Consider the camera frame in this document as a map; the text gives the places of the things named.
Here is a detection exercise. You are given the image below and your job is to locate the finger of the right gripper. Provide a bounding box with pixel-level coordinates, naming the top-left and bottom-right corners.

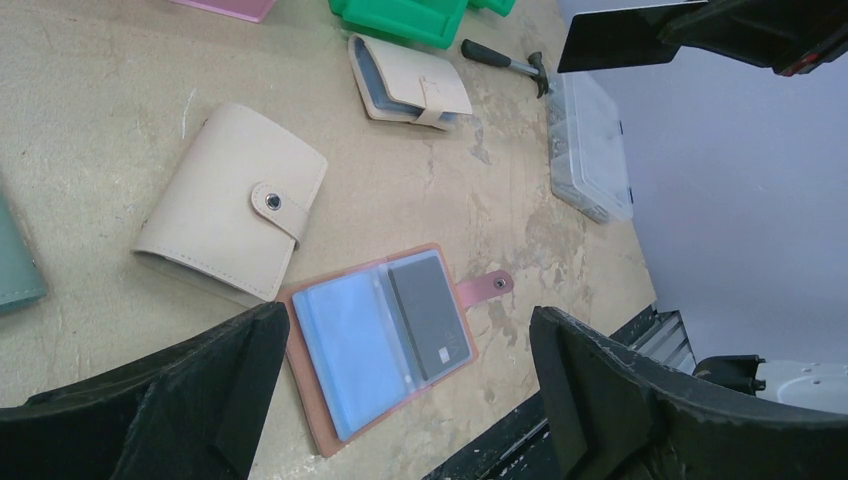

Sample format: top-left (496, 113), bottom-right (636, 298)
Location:
top-left (659, 0), bottom-right (847, 77)

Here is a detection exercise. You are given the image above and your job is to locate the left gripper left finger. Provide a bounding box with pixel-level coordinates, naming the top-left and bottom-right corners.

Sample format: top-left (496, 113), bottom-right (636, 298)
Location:
top-left (1, 302), bottom-right (290, 479)

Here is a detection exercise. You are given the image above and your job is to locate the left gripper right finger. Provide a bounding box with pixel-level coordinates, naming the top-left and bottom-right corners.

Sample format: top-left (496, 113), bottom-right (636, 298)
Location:
top-left (529, 306), bottom-right (847, 479)

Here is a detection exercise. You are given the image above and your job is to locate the brown card holder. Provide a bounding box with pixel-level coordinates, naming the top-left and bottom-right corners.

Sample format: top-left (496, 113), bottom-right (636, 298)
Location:
top-left (277, 243), bottom-right (514, 458)

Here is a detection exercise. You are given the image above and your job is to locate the beige card holder with strap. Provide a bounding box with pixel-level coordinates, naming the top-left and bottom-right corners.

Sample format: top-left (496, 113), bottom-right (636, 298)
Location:
top-left (348, 34), bottom-right (473, 131)

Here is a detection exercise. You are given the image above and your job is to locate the black credit card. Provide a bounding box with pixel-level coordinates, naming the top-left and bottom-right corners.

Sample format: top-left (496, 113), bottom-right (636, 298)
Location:
top-left (388, 252), bottom-right (472, 384)
top-left (557, 1), bottom-right (707, 73)

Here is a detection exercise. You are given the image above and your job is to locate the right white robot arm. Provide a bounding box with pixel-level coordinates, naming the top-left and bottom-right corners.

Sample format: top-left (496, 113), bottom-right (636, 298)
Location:
top-left (658, 1), bottom-right (847, 414)

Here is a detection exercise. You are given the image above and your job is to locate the green card holder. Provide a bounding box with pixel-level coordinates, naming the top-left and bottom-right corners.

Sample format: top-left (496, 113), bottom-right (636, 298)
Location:
top-left (1, 195), bottom-right (47, 314)

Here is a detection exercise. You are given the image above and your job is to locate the cream card holder with snap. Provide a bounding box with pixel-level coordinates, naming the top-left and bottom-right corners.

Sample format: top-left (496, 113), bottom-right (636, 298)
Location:
top-left (132, 103), bottom-right (328, 307)

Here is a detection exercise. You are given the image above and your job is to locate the right green bin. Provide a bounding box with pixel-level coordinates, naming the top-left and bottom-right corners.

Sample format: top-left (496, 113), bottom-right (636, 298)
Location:
top-left (468, 0), bottom-right (516, 17)

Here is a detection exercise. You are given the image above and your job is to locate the green bin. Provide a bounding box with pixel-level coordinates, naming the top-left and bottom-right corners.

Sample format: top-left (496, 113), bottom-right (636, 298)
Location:
top-left (329, 0), bottom-right (468, 49)
top-left (468, 0), bottom-right (516, 17)

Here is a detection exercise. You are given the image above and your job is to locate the left green bin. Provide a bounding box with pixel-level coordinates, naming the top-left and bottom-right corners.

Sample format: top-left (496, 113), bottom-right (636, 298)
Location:
top-left (329, 0), bottom-right (468, 49)

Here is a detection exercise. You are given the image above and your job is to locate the pink open box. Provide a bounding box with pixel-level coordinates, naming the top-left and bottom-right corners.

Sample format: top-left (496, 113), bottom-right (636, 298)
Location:
top-left (171, 0), bottom-right (276, 23)

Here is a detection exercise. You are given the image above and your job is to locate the aluminium frame rail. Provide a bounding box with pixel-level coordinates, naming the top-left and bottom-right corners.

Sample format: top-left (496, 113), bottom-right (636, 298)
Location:
top-left (623, 305), bottom-right (696, 374)

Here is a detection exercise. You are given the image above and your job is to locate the black handled hammer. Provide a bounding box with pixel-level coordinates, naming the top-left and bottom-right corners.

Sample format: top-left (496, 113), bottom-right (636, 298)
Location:
top-left (460, 39), bottom-right (550, 98)

